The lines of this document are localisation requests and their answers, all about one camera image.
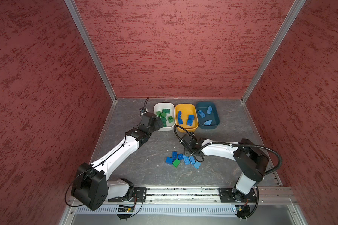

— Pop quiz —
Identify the bright green lego brick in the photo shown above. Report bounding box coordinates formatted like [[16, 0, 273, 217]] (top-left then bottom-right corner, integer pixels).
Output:
[[172, 159, 180, 168]]

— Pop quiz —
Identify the green eight-stud lego brick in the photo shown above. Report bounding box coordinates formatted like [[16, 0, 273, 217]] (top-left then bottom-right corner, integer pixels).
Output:
[[161, 117, 167, 127]]

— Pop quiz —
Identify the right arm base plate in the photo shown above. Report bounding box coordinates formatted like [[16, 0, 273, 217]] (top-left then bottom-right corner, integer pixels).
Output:
[[218, 187, 257, 203]]

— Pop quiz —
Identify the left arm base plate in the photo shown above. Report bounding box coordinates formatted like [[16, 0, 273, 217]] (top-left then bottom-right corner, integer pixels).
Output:
[[107, 187, 147, 203]]

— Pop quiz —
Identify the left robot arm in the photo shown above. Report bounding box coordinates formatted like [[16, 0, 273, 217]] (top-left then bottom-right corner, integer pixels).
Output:
[[71, 112, 164, 211]]

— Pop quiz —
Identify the dark blue lego brick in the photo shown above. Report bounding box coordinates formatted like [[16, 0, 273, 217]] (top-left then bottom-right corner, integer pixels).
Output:
[[177, 111, 183, 125]]

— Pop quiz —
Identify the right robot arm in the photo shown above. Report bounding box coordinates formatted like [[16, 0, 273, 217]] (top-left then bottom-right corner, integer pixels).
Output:
[[179, 133, 283, 202]]

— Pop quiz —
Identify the aluminium corner post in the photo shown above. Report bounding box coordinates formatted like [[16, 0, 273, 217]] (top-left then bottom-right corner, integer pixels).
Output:
[[64, 0, 117, 104], [241, 0, 306, 105]]

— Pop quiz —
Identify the yellow plastic bin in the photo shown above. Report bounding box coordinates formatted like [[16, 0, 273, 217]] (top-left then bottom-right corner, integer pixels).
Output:
[[175, 104, 199, 132]]

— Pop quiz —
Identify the dark blue square lego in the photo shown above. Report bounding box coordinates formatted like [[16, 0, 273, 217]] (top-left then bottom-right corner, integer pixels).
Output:
[[165, 157, 174, 165]]

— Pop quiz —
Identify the right aluminium corner post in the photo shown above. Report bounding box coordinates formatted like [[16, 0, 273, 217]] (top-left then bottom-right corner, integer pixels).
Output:
[[241, 0, 306, 105]]

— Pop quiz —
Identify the dark teal plastic bin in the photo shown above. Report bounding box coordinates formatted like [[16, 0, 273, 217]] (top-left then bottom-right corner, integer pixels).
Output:
[[196, 101, 220, 129]]

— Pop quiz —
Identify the aluminium front rail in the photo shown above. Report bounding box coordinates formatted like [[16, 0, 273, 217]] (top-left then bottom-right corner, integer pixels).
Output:
[[133, 186, 298, 205]]

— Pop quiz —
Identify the left aluminium corner post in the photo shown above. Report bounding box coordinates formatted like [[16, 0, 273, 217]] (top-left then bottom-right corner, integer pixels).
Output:
[[64, 0, 117, 104]]

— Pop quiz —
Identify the light blue long lego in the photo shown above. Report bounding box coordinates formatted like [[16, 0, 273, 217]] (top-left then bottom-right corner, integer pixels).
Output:
[[207, 106, 213, 115]]

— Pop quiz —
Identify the light blue lego plate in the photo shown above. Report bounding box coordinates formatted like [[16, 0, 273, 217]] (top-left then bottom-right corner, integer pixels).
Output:
[[198, 110, 206, 118]]

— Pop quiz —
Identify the light blue sloped lego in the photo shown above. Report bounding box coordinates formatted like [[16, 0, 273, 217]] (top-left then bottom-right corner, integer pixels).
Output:
[[204, 120, 212, 126]]

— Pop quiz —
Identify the dark blue hollow lego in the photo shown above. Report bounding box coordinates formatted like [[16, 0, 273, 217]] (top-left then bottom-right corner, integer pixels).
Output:
[[172, 151, 177, 160]]

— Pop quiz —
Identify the white plastic bin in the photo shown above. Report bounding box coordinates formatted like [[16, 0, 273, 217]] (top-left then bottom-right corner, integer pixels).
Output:
[[153, 102, 176, 132]]

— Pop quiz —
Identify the light blue small lego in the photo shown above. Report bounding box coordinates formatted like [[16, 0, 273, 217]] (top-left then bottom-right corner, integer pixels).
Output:
[[193, 161, 201, 169]]

